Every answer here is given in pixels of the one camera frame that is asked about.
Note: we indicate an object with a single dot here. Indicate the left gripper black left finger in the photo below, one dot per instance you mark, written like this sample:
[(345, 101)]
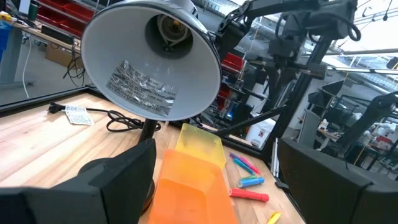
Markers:
[(124, 186)]

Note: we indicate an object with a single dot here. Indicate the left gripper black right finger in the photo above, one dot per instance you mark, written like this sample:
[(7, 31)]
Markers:
[(317, 186)]

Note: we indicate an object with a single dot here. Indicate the thick blue marker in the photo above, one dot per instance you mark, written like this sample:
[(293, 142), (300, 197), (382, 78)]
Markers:
[(250, 182)]

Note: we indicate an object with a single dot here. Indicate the thick red marker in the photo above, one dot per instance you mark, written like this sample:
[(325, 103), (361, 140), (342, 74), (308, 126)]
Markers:
[(248, 195)]

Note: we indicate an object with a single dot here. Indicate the translucent yellow plastic bin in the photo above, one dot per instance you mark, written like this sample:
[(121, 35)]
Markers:
[(199, 144)]

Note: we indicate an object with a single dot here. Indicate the slim purple marker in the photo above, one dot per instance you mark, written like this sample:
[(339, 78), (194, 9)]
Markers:
[(234, 155)]

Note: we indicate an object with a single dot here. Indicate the black background robot arm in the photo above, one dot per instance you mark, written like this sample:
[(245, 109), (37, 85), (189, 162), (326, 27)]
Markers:
[(370, 115)]

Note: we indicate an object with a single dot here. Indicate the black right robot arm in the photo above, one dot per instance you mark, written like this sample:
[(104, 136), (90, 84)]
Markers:
[(311, 15)]

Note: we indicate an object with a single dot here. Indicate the translucent orange plastic bin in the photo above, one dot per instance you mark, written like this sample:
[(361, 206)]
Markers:
[(189, 193)]

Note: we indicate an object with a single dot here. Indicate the slim teal marker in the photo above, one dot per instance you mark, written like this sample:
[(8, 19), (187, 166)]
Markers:
[(242, 165)]

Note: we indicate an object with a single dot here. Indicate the white plastic canister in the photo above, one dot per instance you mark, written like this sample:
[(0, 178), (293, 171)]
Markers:
[(259, 133)]

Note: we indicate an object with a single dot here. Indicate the black gooseneck desk lamp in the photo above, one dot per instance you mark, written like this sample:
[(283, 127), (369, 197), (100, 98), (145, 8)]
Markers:
[(130, 46)]

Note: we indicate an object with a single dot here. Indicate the brown cardboard box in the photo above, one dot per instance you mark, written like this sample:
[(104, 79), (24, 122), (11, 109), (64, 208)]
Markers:
[(59, 56)]

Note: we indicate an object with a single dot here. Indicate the lamp light bulb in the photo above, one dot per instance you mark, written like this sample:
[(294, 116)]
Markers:
[(173, 29)]

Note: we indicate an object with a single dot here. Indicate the red shelf storage bins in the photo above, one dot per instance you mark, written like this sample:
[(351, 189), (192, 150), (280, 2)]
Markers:
[(71, 12)]

